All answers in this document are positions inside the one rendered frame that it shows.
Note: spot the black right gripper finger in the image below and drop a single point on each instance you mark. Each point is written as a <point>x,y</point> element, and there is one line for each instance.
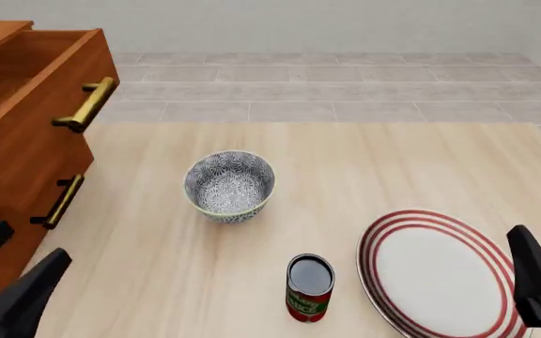
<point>536,267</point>

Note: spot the closed wooden drawer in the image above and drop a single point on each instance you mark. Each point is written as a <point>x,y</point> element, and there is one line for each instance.
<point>14,204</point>

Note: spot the open wooden drawer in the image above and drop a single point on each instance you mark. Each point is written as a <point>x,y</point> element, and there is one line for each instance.
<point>40,134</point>

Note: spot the white plate with red rings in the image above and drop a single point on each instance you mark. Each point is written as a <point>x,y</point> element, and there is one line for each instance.
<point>435,278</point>

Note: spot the red green labelled tin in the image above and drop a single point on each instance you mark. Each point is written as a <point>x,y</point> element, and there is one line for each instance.
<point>309,303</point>

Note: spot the blue-white patterned bowl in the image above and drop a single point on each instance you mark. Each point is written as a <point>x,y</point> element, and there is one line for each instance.
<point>229,192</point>

